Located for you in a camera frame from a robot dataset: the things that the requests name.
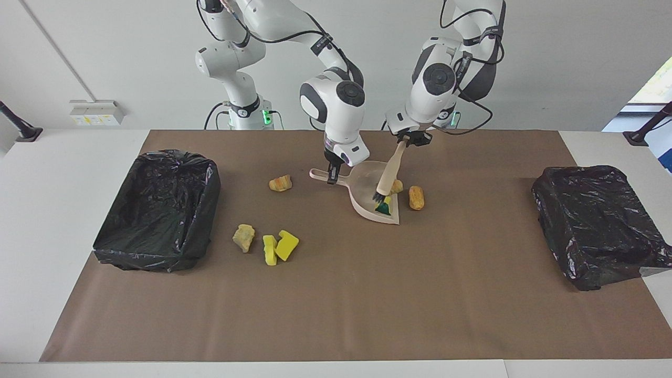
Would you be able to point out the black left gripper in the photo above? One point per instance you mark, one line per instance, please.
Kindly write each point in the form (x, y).
(415, 135)

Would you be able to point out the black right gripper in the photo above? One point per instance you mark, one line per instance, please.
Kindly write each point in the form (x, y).
(332, 157)

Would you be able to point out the pink plastic dustpan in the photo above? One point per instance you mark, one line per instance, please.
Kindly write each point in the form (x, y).
(367, 189)

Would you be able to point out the orange striped croissant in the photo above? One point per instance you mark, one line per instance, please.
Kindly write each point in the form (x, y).
(280, 183)
(397, 186)

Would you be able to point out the brown bread roll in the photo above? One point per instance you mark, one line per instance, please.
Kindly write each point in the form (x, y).
(416, 198)

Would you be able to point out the yellow green sponge wedge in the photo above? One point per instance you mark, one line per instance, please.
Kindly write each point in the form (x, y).
(383, 207)

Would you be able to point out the yellow sponge chunk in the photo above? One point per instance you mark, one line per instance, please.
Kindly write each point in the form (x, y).
(287, 245)

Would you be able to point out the small yellow green sponge piece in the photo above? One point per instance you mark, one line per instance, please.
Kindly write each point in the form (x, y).
(270, 251)

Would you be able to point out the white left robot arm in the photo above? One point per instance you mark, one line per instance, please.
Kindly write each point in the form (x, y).
(436, 89)

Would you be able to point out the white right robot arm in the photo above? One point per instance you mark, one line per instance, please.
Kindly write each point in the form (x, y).
(336, 110)

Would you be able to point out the bin lined with black bag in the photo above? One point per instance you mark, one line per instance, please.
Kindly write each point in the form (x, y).
(593, 226)
(157, 210)

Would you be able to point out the brown paper table mat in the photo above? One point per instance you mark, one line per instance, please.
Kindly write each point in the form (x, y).
(336, 304)

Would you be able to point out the bright window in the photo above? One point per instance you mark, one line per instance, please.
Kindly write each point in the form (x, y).
(656, 84)

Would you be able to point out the blue panel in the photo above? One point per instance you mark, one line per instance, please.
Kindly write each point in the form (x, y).
(665, 149)

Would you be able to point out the black camera stand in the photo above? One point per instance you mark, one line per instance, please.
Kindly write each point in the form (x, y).
(18, 125)
(648, 126)

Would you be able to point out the white wall socket box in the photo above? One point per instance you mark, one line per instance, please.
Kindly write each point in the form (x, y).
(97, 112)

